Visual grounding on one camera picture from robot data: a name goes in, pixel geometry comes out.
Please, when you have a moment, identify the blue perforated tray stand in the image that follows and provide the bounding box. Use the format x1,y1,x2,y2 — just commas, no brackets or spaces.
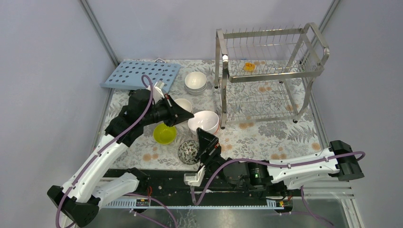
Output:
100,60,181,92

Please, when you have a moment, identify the beige bowl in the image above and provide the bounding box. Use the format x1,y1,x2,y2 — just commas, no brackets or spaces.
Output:
174,98,192,113

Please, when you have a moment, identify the small yellow cup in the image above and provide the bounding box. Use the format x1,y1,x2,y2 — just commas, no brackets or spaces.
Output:
243,62,255,73

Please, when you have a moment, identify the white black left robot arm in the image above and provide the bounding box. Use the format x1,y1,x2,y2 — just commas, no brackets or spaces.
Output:
47,89,194,228

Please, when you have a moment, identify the leopard pattern bowl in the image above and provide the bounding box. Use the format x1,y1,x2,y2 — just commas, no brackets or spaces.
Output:
178,140,200,165

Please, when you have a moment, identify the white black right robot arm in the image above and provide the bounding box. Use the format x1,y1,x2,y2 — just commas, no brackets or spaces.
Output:
185,128,365,196

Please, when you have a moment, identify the lime green bowl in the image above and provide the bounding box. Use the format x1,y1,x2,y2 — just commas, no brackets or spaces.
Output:
153,123,177,145

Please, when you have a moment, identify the stainless steel dish rack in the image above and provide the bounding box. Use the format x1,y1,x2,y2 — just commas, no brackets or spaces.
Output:
214,22,330,129

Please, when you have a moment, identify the white slotted cable duct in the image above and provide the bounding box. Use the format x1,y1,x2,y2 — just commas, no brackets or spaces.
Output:
103,198,285,210

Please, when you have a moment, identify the floral table mat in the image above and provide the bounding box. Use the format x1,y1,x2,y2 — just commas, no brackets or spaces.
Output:
112,78,322,170

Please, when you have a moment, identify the white bowl front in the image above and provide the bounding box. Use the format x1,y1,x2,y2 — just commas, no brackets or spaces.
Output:
184,84,207,95

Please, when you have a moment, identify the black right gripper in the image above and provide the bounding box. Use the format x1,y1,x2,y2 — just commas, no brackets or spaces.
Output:
194,127,238,189

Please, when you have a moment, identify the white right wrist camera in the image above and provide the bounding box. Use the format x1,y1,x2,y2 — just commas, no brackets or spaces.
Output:
183,165,205,187

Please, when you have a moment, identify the white pink bowl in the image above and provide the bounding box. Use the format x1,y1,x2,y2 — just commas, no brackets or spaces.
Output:
187,111,220,135

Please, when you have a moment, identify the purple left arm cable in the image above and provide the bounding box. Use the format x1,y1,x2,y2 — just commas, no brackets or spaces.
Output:
55,74,180,228

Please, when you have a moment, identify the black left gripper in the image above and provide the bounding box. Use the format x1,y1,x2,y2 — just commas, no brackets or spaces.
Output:
141,94,195,127

